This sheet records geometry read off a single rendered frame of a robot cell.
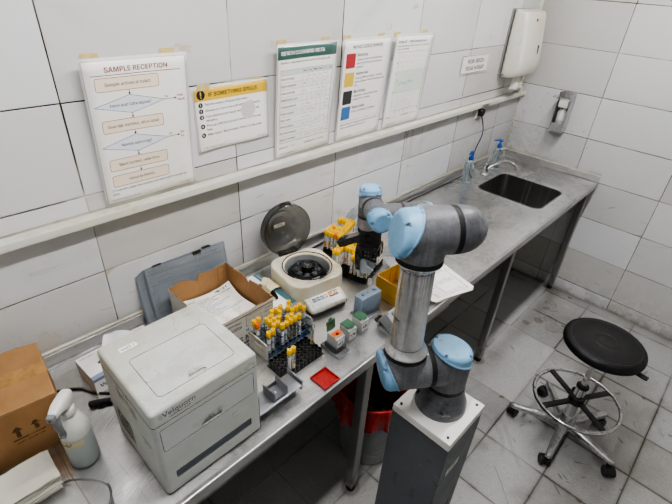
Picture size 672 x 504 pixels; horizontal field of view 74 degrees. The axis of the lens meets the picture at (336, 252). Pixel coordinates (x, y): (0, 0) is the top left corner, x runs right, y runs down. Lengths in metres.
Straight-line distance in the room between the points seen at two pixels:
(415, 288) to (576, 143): 2.54
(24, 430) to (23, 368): 0.16
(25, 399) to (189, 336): 0.42
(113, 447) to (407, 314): 0.86
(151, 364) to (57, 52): 0.79
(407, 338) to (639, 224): 2.55
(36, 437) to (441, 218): 1.14
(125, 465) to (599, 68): 3.18
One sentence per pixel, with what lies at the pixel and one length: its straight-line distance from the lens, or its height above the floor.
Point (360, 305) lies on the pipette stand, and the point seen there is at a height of 0.95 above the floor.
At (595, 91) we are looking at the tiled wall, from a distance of 3.41.
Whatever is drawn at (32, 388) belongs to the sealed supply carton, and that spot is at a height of 1.05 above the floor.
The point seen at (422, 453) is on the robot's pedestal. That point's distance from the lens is 1.49.
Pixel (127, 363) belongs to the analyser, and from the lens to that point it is 1.19.
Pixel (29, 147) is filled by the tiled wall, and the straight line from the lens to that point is 1.40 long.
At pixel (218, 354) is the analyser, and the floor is 1.18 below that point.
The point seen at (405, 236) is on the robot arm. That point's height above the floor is 1.50.
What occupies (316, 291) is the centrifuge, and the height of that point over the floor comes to 0.95.
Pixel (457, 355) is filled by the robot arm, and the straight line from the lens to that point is 1.27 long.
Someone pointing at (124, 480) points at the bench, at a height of 0.88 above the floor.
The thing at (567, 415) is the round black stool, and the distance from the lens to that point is 2.66.
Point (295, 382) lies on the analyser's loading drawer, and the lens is 1.43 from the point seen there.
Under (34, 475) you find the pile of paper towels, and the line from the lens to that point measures 1.42.
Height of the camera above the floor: 1.99
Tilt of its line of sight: 32 degrees down
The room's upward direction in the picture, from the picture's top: 4 degrees clockwise
